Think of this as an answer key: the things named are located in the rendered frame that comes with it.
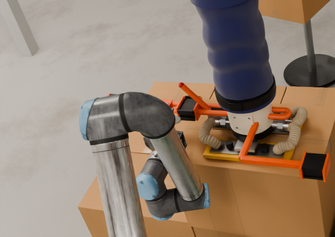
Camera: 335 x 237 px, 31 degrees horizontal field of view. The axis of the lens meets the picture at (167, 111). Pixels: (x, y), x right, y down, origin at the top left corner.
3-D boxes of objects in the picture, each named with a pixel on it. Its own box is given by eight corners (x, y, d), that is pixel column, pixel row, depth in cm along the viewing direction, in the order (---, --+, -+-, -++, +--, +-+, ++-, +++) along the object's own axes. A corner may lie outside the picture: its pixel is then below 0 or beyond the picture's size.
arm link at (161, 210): (180, 220, 222) (171, 197, 214) (150, 224, 224) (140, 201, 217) (181, 201, 229) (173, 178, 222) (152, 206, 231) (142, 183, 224)
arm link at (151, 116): (162, 76, 174) (212, 186, 227) (121, 85, 176) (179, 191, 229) (163, 109, 167) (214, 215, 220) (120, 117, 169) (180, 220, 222)
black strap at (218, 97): (282, 74, 229) (281, 66, 227) (266, 114, 214) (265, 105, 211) (226, 73, 239) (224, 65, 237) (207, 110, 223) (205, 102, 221)
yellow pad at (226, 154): (295, 148, 229) (293, 138, 226) (288, 166, 223) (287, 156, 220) (211, 141, 244) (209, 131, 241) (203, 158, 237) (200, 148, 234)
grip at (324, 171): (330, 163, 204) (329, 152, 201) (325, 182, 198) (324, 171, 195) (305, 161, 208) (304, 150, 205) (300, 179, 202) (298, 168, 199)
